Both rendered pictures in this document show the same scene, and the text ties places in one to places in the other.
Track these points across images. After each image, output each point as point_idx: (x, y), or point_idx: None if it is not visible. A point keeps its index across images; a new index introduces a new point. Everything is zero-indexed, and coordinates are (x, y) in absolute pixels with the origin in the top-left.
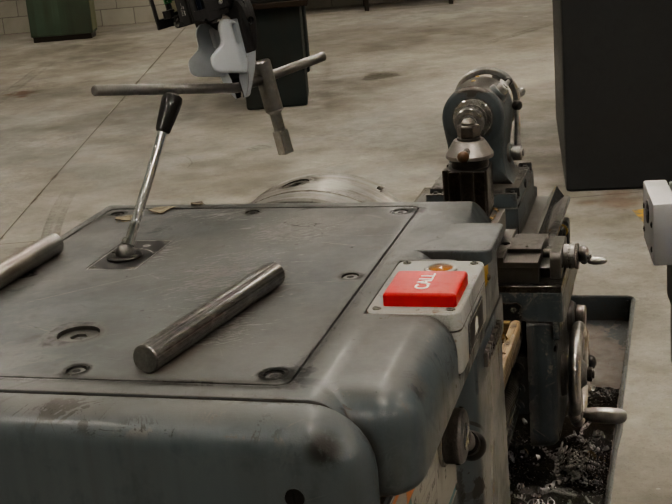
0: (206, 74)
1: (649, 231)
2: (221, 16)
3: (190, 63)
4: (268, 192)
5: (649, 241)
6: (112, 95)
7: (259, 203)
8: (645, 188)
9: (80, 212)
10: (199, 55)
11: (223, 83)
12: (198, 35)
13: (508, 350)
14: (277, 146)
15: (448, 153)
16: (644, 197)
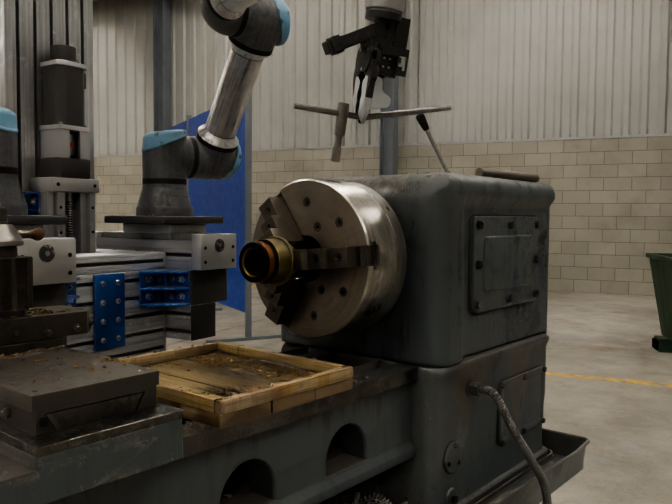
0: (379, 107)
1: (55, 265)
2: (364, 73)
3: (389, 99)
4: (346, 185)
5: (55, 273)
6: (440, 111)
7: (361, 185)
8: (31, 240)
9: None
10: (382, 95)
11: (372, 113)
12: (381, 83)
13: (146, 353)
14: (339, 156)
15: (16, 238)
16: (23, 250)
